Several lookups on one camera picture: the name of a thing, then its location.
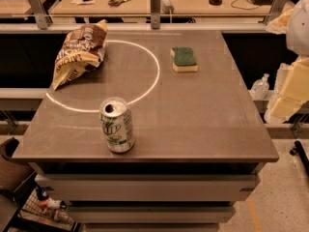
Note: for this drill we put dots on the green soda can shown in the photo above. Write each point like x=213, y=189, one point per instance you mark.
x=116, y=123

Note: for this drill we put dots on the black caster leg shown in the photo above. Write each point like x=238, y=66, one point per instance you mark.
x=298, y=150

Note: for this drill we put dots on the white power strip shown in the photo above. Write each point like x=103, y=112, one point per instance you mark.
x=166, y=6

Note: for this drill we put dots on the metal post bracket left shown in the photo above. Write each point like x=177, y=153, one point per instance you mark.
x=41, y=16

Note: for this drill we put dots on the clear sanitizer bottle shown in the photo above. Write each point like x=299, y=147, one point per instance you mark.
x=259, y=88

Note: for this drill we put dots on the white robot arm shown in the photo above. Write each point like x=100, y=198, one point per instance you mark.
x=297, y=35

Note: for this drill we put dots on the brown chip bag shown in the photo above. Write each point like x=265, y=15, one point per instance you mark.
x=82, y=51

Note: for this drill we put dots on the brown chair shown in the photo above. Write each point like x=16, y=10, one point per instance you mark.
x=15, y=177

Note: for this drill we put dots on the metal post bracket middle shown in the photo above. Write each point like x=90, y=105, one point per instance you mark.
x=155, y=14

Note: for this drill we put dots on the scissors on back desk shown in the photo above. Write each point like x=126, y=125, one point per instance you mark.
x=116, y=3

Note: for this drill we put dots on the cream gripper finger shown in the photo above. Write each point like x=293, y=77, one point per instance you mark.
x=279, y=24
x=291, y=91

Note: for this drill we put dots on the metal post bracket right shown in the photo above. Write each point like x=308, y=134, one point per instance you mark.
x=277, y=4

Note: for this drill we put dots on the green yellow sponge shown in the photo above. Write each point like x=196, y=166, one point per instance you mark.
x=183, y=60

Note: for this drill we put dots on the wire basket with bottles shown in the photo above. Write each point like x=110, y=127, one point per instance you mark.
x=40, y=205

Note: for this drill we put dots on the metal post bracket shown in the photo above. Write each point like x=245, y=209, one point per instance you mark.
x=41, y=16
x=277, y=4
x=155, y=14

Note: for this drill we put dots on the grey drawer cabinet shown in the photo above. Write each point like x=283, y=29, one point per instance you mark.
x=150, y=203

